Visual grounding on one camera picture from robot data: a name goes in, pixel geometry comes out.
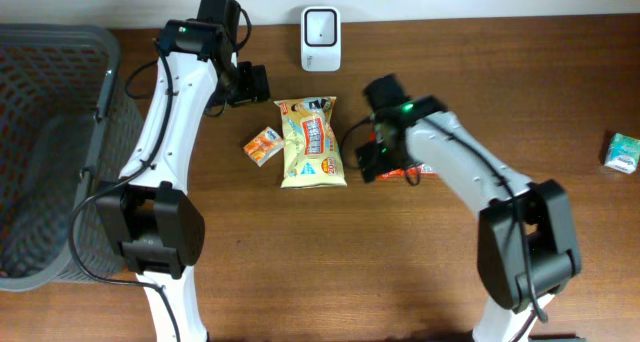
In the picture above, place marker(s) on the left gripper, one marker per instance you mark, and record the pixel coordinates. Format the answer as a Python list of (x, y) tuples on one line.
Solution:
[(255, 84)]

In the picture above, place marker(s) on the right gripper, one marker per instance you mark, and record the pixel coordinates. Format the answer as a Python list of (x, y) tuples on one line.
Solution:
[(386, 159)]

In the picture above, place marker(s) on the red Hacks candy bag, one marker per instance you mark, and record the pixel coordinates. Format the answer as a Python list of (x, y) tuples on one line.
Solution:
[(421, 169)]

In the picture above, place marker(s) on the orange Kleenex tissue pack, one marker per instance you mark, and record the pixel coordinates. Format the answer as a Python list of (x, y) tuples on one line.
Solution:
[(262, 147)]

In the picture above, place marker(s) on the yellow snack bag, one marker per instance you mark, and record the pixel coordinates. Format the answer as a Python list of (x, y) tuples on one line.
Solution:
[(311, 152)]

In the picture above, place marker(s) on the teal tissue pack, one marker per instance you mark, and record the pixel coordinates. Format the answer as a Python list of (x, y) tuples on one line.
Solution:
[(622, 154)]

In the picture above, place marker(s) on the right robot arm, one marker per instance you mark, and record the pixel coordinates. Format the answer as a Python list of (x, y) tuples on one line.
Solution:
[(527, 241)]

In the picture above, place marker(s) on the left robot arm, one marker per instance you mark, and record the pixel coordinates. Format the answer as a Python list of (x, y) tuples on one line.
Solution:
[(147, 214)]

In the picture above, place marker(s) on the white barcode scanner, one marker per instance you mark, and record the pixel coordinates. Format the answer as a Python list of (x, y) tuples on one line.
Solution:
[(321, 39)]

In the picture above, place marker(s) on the grey plastic mesh basket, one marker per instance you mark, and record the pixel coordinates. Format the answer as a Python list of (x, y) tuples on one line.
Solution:
[(66, 125)]

